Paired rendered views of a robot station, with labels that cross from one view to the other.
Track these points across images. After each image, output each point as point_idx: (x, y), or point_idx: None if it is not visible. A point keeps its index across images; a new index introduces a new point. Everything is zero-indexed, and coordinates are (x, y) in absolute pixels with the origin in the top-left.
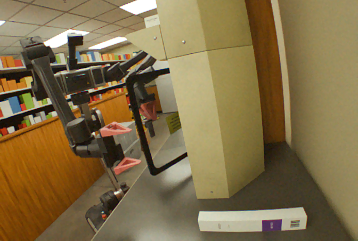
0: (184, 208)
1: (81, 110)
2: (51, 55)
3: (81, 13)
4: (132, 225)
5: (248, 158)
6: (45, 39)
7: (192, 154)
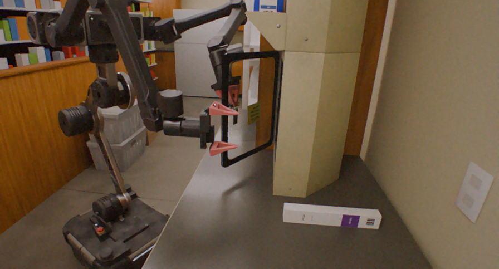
0: (262, 202)
1: (99, 72)
2: None
3: None
4: (209, 215)
5: (328, 162)
6: None
7: (282, 147)
